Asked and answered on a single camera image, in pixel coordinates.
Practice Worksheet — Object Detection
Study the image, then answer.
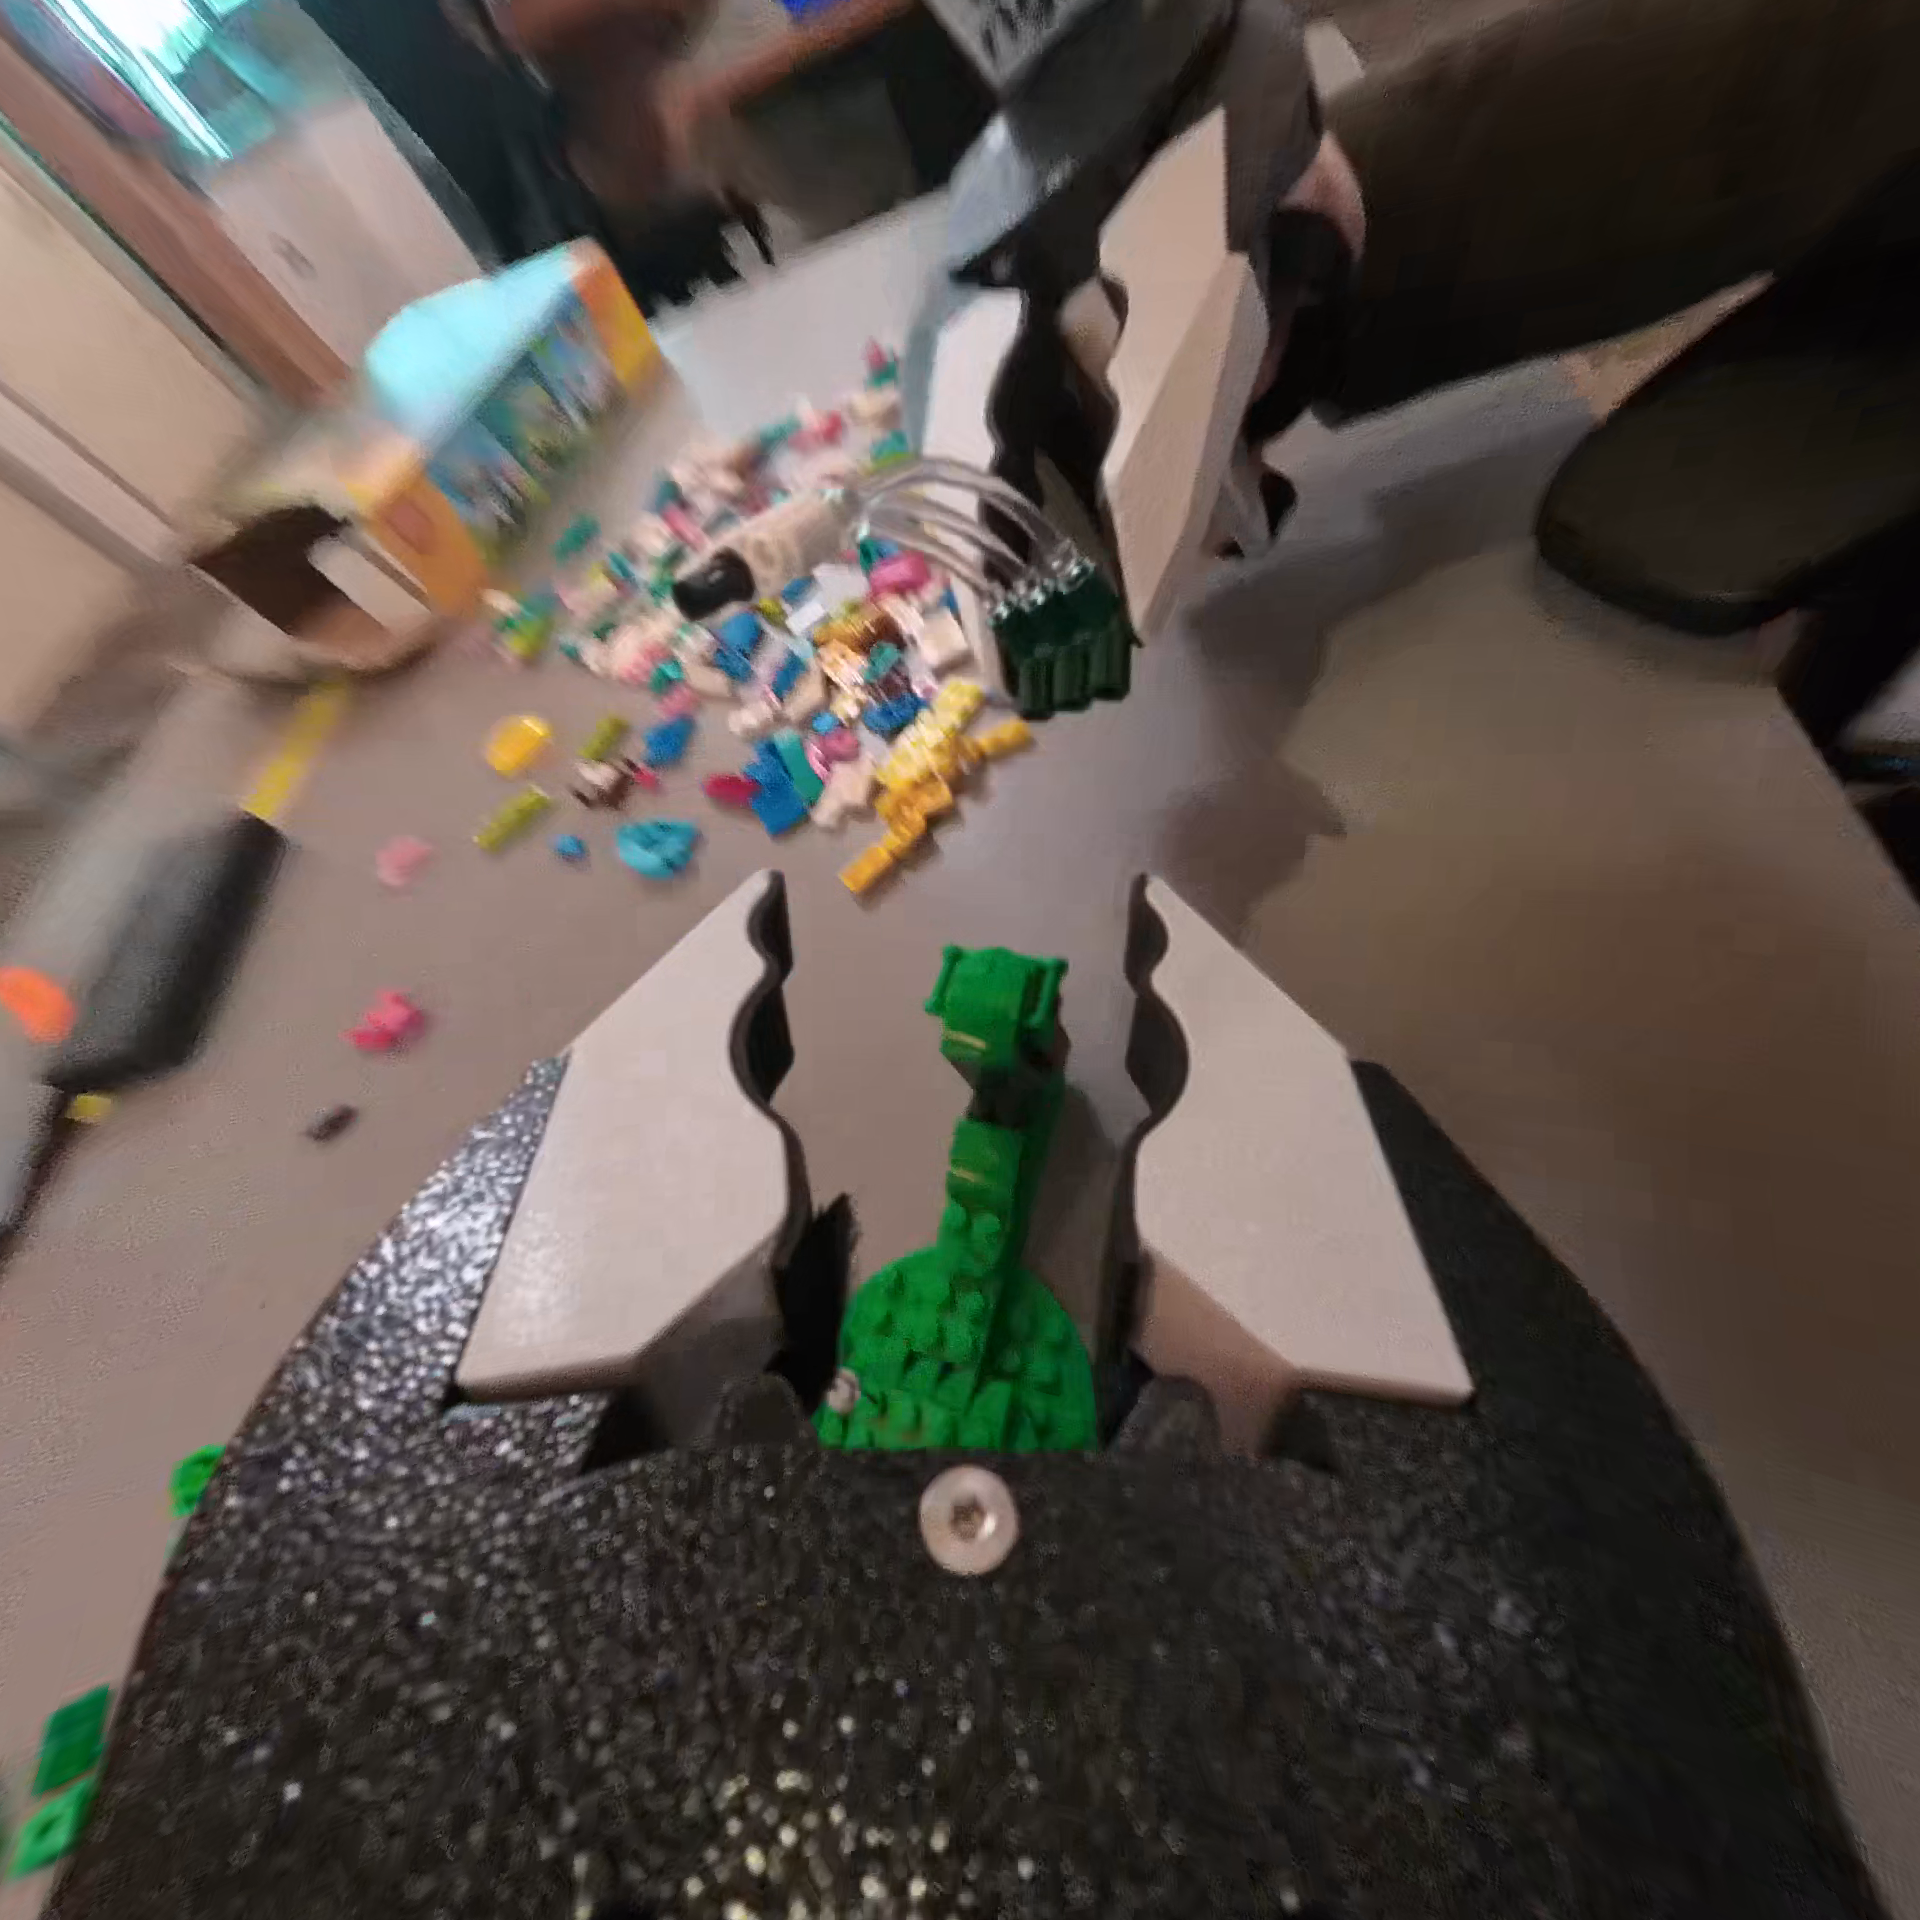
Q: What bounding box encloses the pile of colourful toy bricks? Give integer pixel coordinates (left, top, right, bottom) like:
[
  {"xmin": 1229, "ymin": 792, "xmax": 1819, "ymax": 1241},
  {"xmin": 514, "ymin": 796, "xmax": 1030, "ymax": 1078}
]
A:
[{"xmin": 480, "ymin": 337, "xmax": 1039, "ymax": 907}]

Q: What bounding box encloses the grey desk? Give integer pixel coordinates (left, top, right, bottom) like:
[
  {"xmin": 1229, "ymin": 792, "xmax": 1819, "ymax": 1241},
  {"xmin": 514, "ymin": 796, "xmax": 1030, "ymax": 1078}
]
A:
[{"xmin": 0, "ymin": 91, "xmax": 1920, "ymax": 1920}]

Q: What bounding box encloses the person's right hand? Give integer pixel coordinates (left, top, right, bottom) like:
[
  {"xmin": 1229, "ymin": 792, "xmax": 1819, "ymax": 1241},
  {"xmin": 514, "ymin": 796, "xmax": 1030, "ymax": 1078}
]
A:
[{"xmin": 1302, "ymin": 135, "xmax": 1368, "ymax": 290}]

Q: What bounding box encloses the black rounded object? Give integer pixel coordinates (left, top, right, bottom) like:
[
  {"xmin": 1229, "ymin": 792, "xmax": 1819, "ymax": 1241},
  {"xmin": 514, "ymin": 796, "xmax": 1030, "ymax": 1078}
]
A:
[{"xmin": 42, "ymin": 806, "xmax": 289, "ymax": 1092}]

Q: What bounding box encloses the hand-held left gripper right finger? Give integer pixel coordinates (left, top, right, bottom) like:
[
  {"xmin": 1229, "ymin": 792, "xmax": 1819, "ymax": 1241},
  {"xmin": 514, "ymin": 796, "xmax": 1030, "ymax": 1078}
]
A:
[{"xmin": 1121, "ymin": 875, "xmax": 1476, "ymax": 1454}]

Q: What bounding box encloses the toy brick box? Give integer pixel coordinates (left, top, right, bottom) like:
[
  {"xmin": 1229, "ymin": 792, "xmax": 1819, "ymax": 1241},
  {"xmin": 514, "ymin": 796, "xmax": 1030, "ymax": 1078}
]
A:
[{"xmin": 183, "ymin": 236, "xmax": 671, "ymax": 680}]

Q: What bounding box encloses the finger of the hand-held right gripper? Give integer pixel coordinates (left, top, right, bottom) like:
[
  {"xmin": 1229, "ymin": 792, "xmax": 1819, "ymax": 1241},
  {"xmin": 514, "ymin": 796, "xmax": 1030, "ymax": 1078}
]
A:
[
  {"xmin": 900, "ymin": 276, "xmax": 1037, "ymax": 498},
  {"xmin": 1098, "ymin": 112, "xmax": 1277, "ymax": 641}
]

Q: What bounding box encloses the green toy brick build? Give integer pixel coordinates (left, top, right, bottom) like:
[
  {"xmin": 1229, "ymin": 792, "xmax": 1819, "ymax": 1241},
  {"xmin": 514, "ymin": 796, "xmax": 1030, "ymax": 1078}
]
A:
[{"xmin": 812, "ymin": 942, "xmax": 1103, "ymax": 1454}]

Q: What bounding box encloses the yellow tape strip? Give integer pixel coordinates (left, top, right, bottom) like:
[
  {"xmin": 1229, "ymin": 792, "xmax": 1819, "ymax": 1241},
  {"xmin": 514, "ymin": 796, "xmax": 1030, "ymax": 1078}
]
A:
[{"xmin": 235, "ymin": 679, "xmax": 354, "ymax": 826}]

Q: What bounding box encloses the dark green clear tube assembly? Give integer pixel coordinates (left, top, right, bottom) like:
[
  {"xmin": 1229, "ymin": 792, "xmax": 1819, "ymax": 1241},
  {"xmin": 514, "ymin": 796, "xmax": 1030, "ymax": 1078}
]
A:
[{"xmin": 670, "ymin": 455, "xmax": 1146, "ymax": 723}]

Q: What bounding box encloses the group of green toy bricks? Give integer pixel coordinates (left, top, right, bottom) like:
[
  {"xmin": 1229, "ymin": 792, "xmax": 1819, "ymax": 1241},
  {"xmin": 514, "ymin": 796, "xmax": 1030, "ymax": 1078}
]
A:
[{"xmin": 0, "ymin": 1440, "xmax": 230, "ymax": 1881}]

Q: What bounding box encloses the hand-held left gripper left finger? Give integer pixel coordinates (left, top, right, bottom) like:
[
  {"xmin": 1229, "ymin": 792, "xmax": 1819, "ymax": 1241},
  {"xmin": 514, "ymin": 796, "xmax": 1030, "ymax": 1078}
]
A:
[{"xmin": 451, "ymin": 867, "xmax": 819, "ymax": 1411}]

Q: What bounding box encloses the person's right forearm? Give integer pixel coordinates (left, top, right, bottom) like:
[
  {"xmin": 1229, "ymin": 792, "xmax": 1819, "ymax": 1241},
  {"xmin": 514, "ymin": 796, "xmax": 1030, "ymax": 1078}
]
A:
[{"xmin": 1319, "ymin": 0, "xmax": 1920, "ymax": 430}]

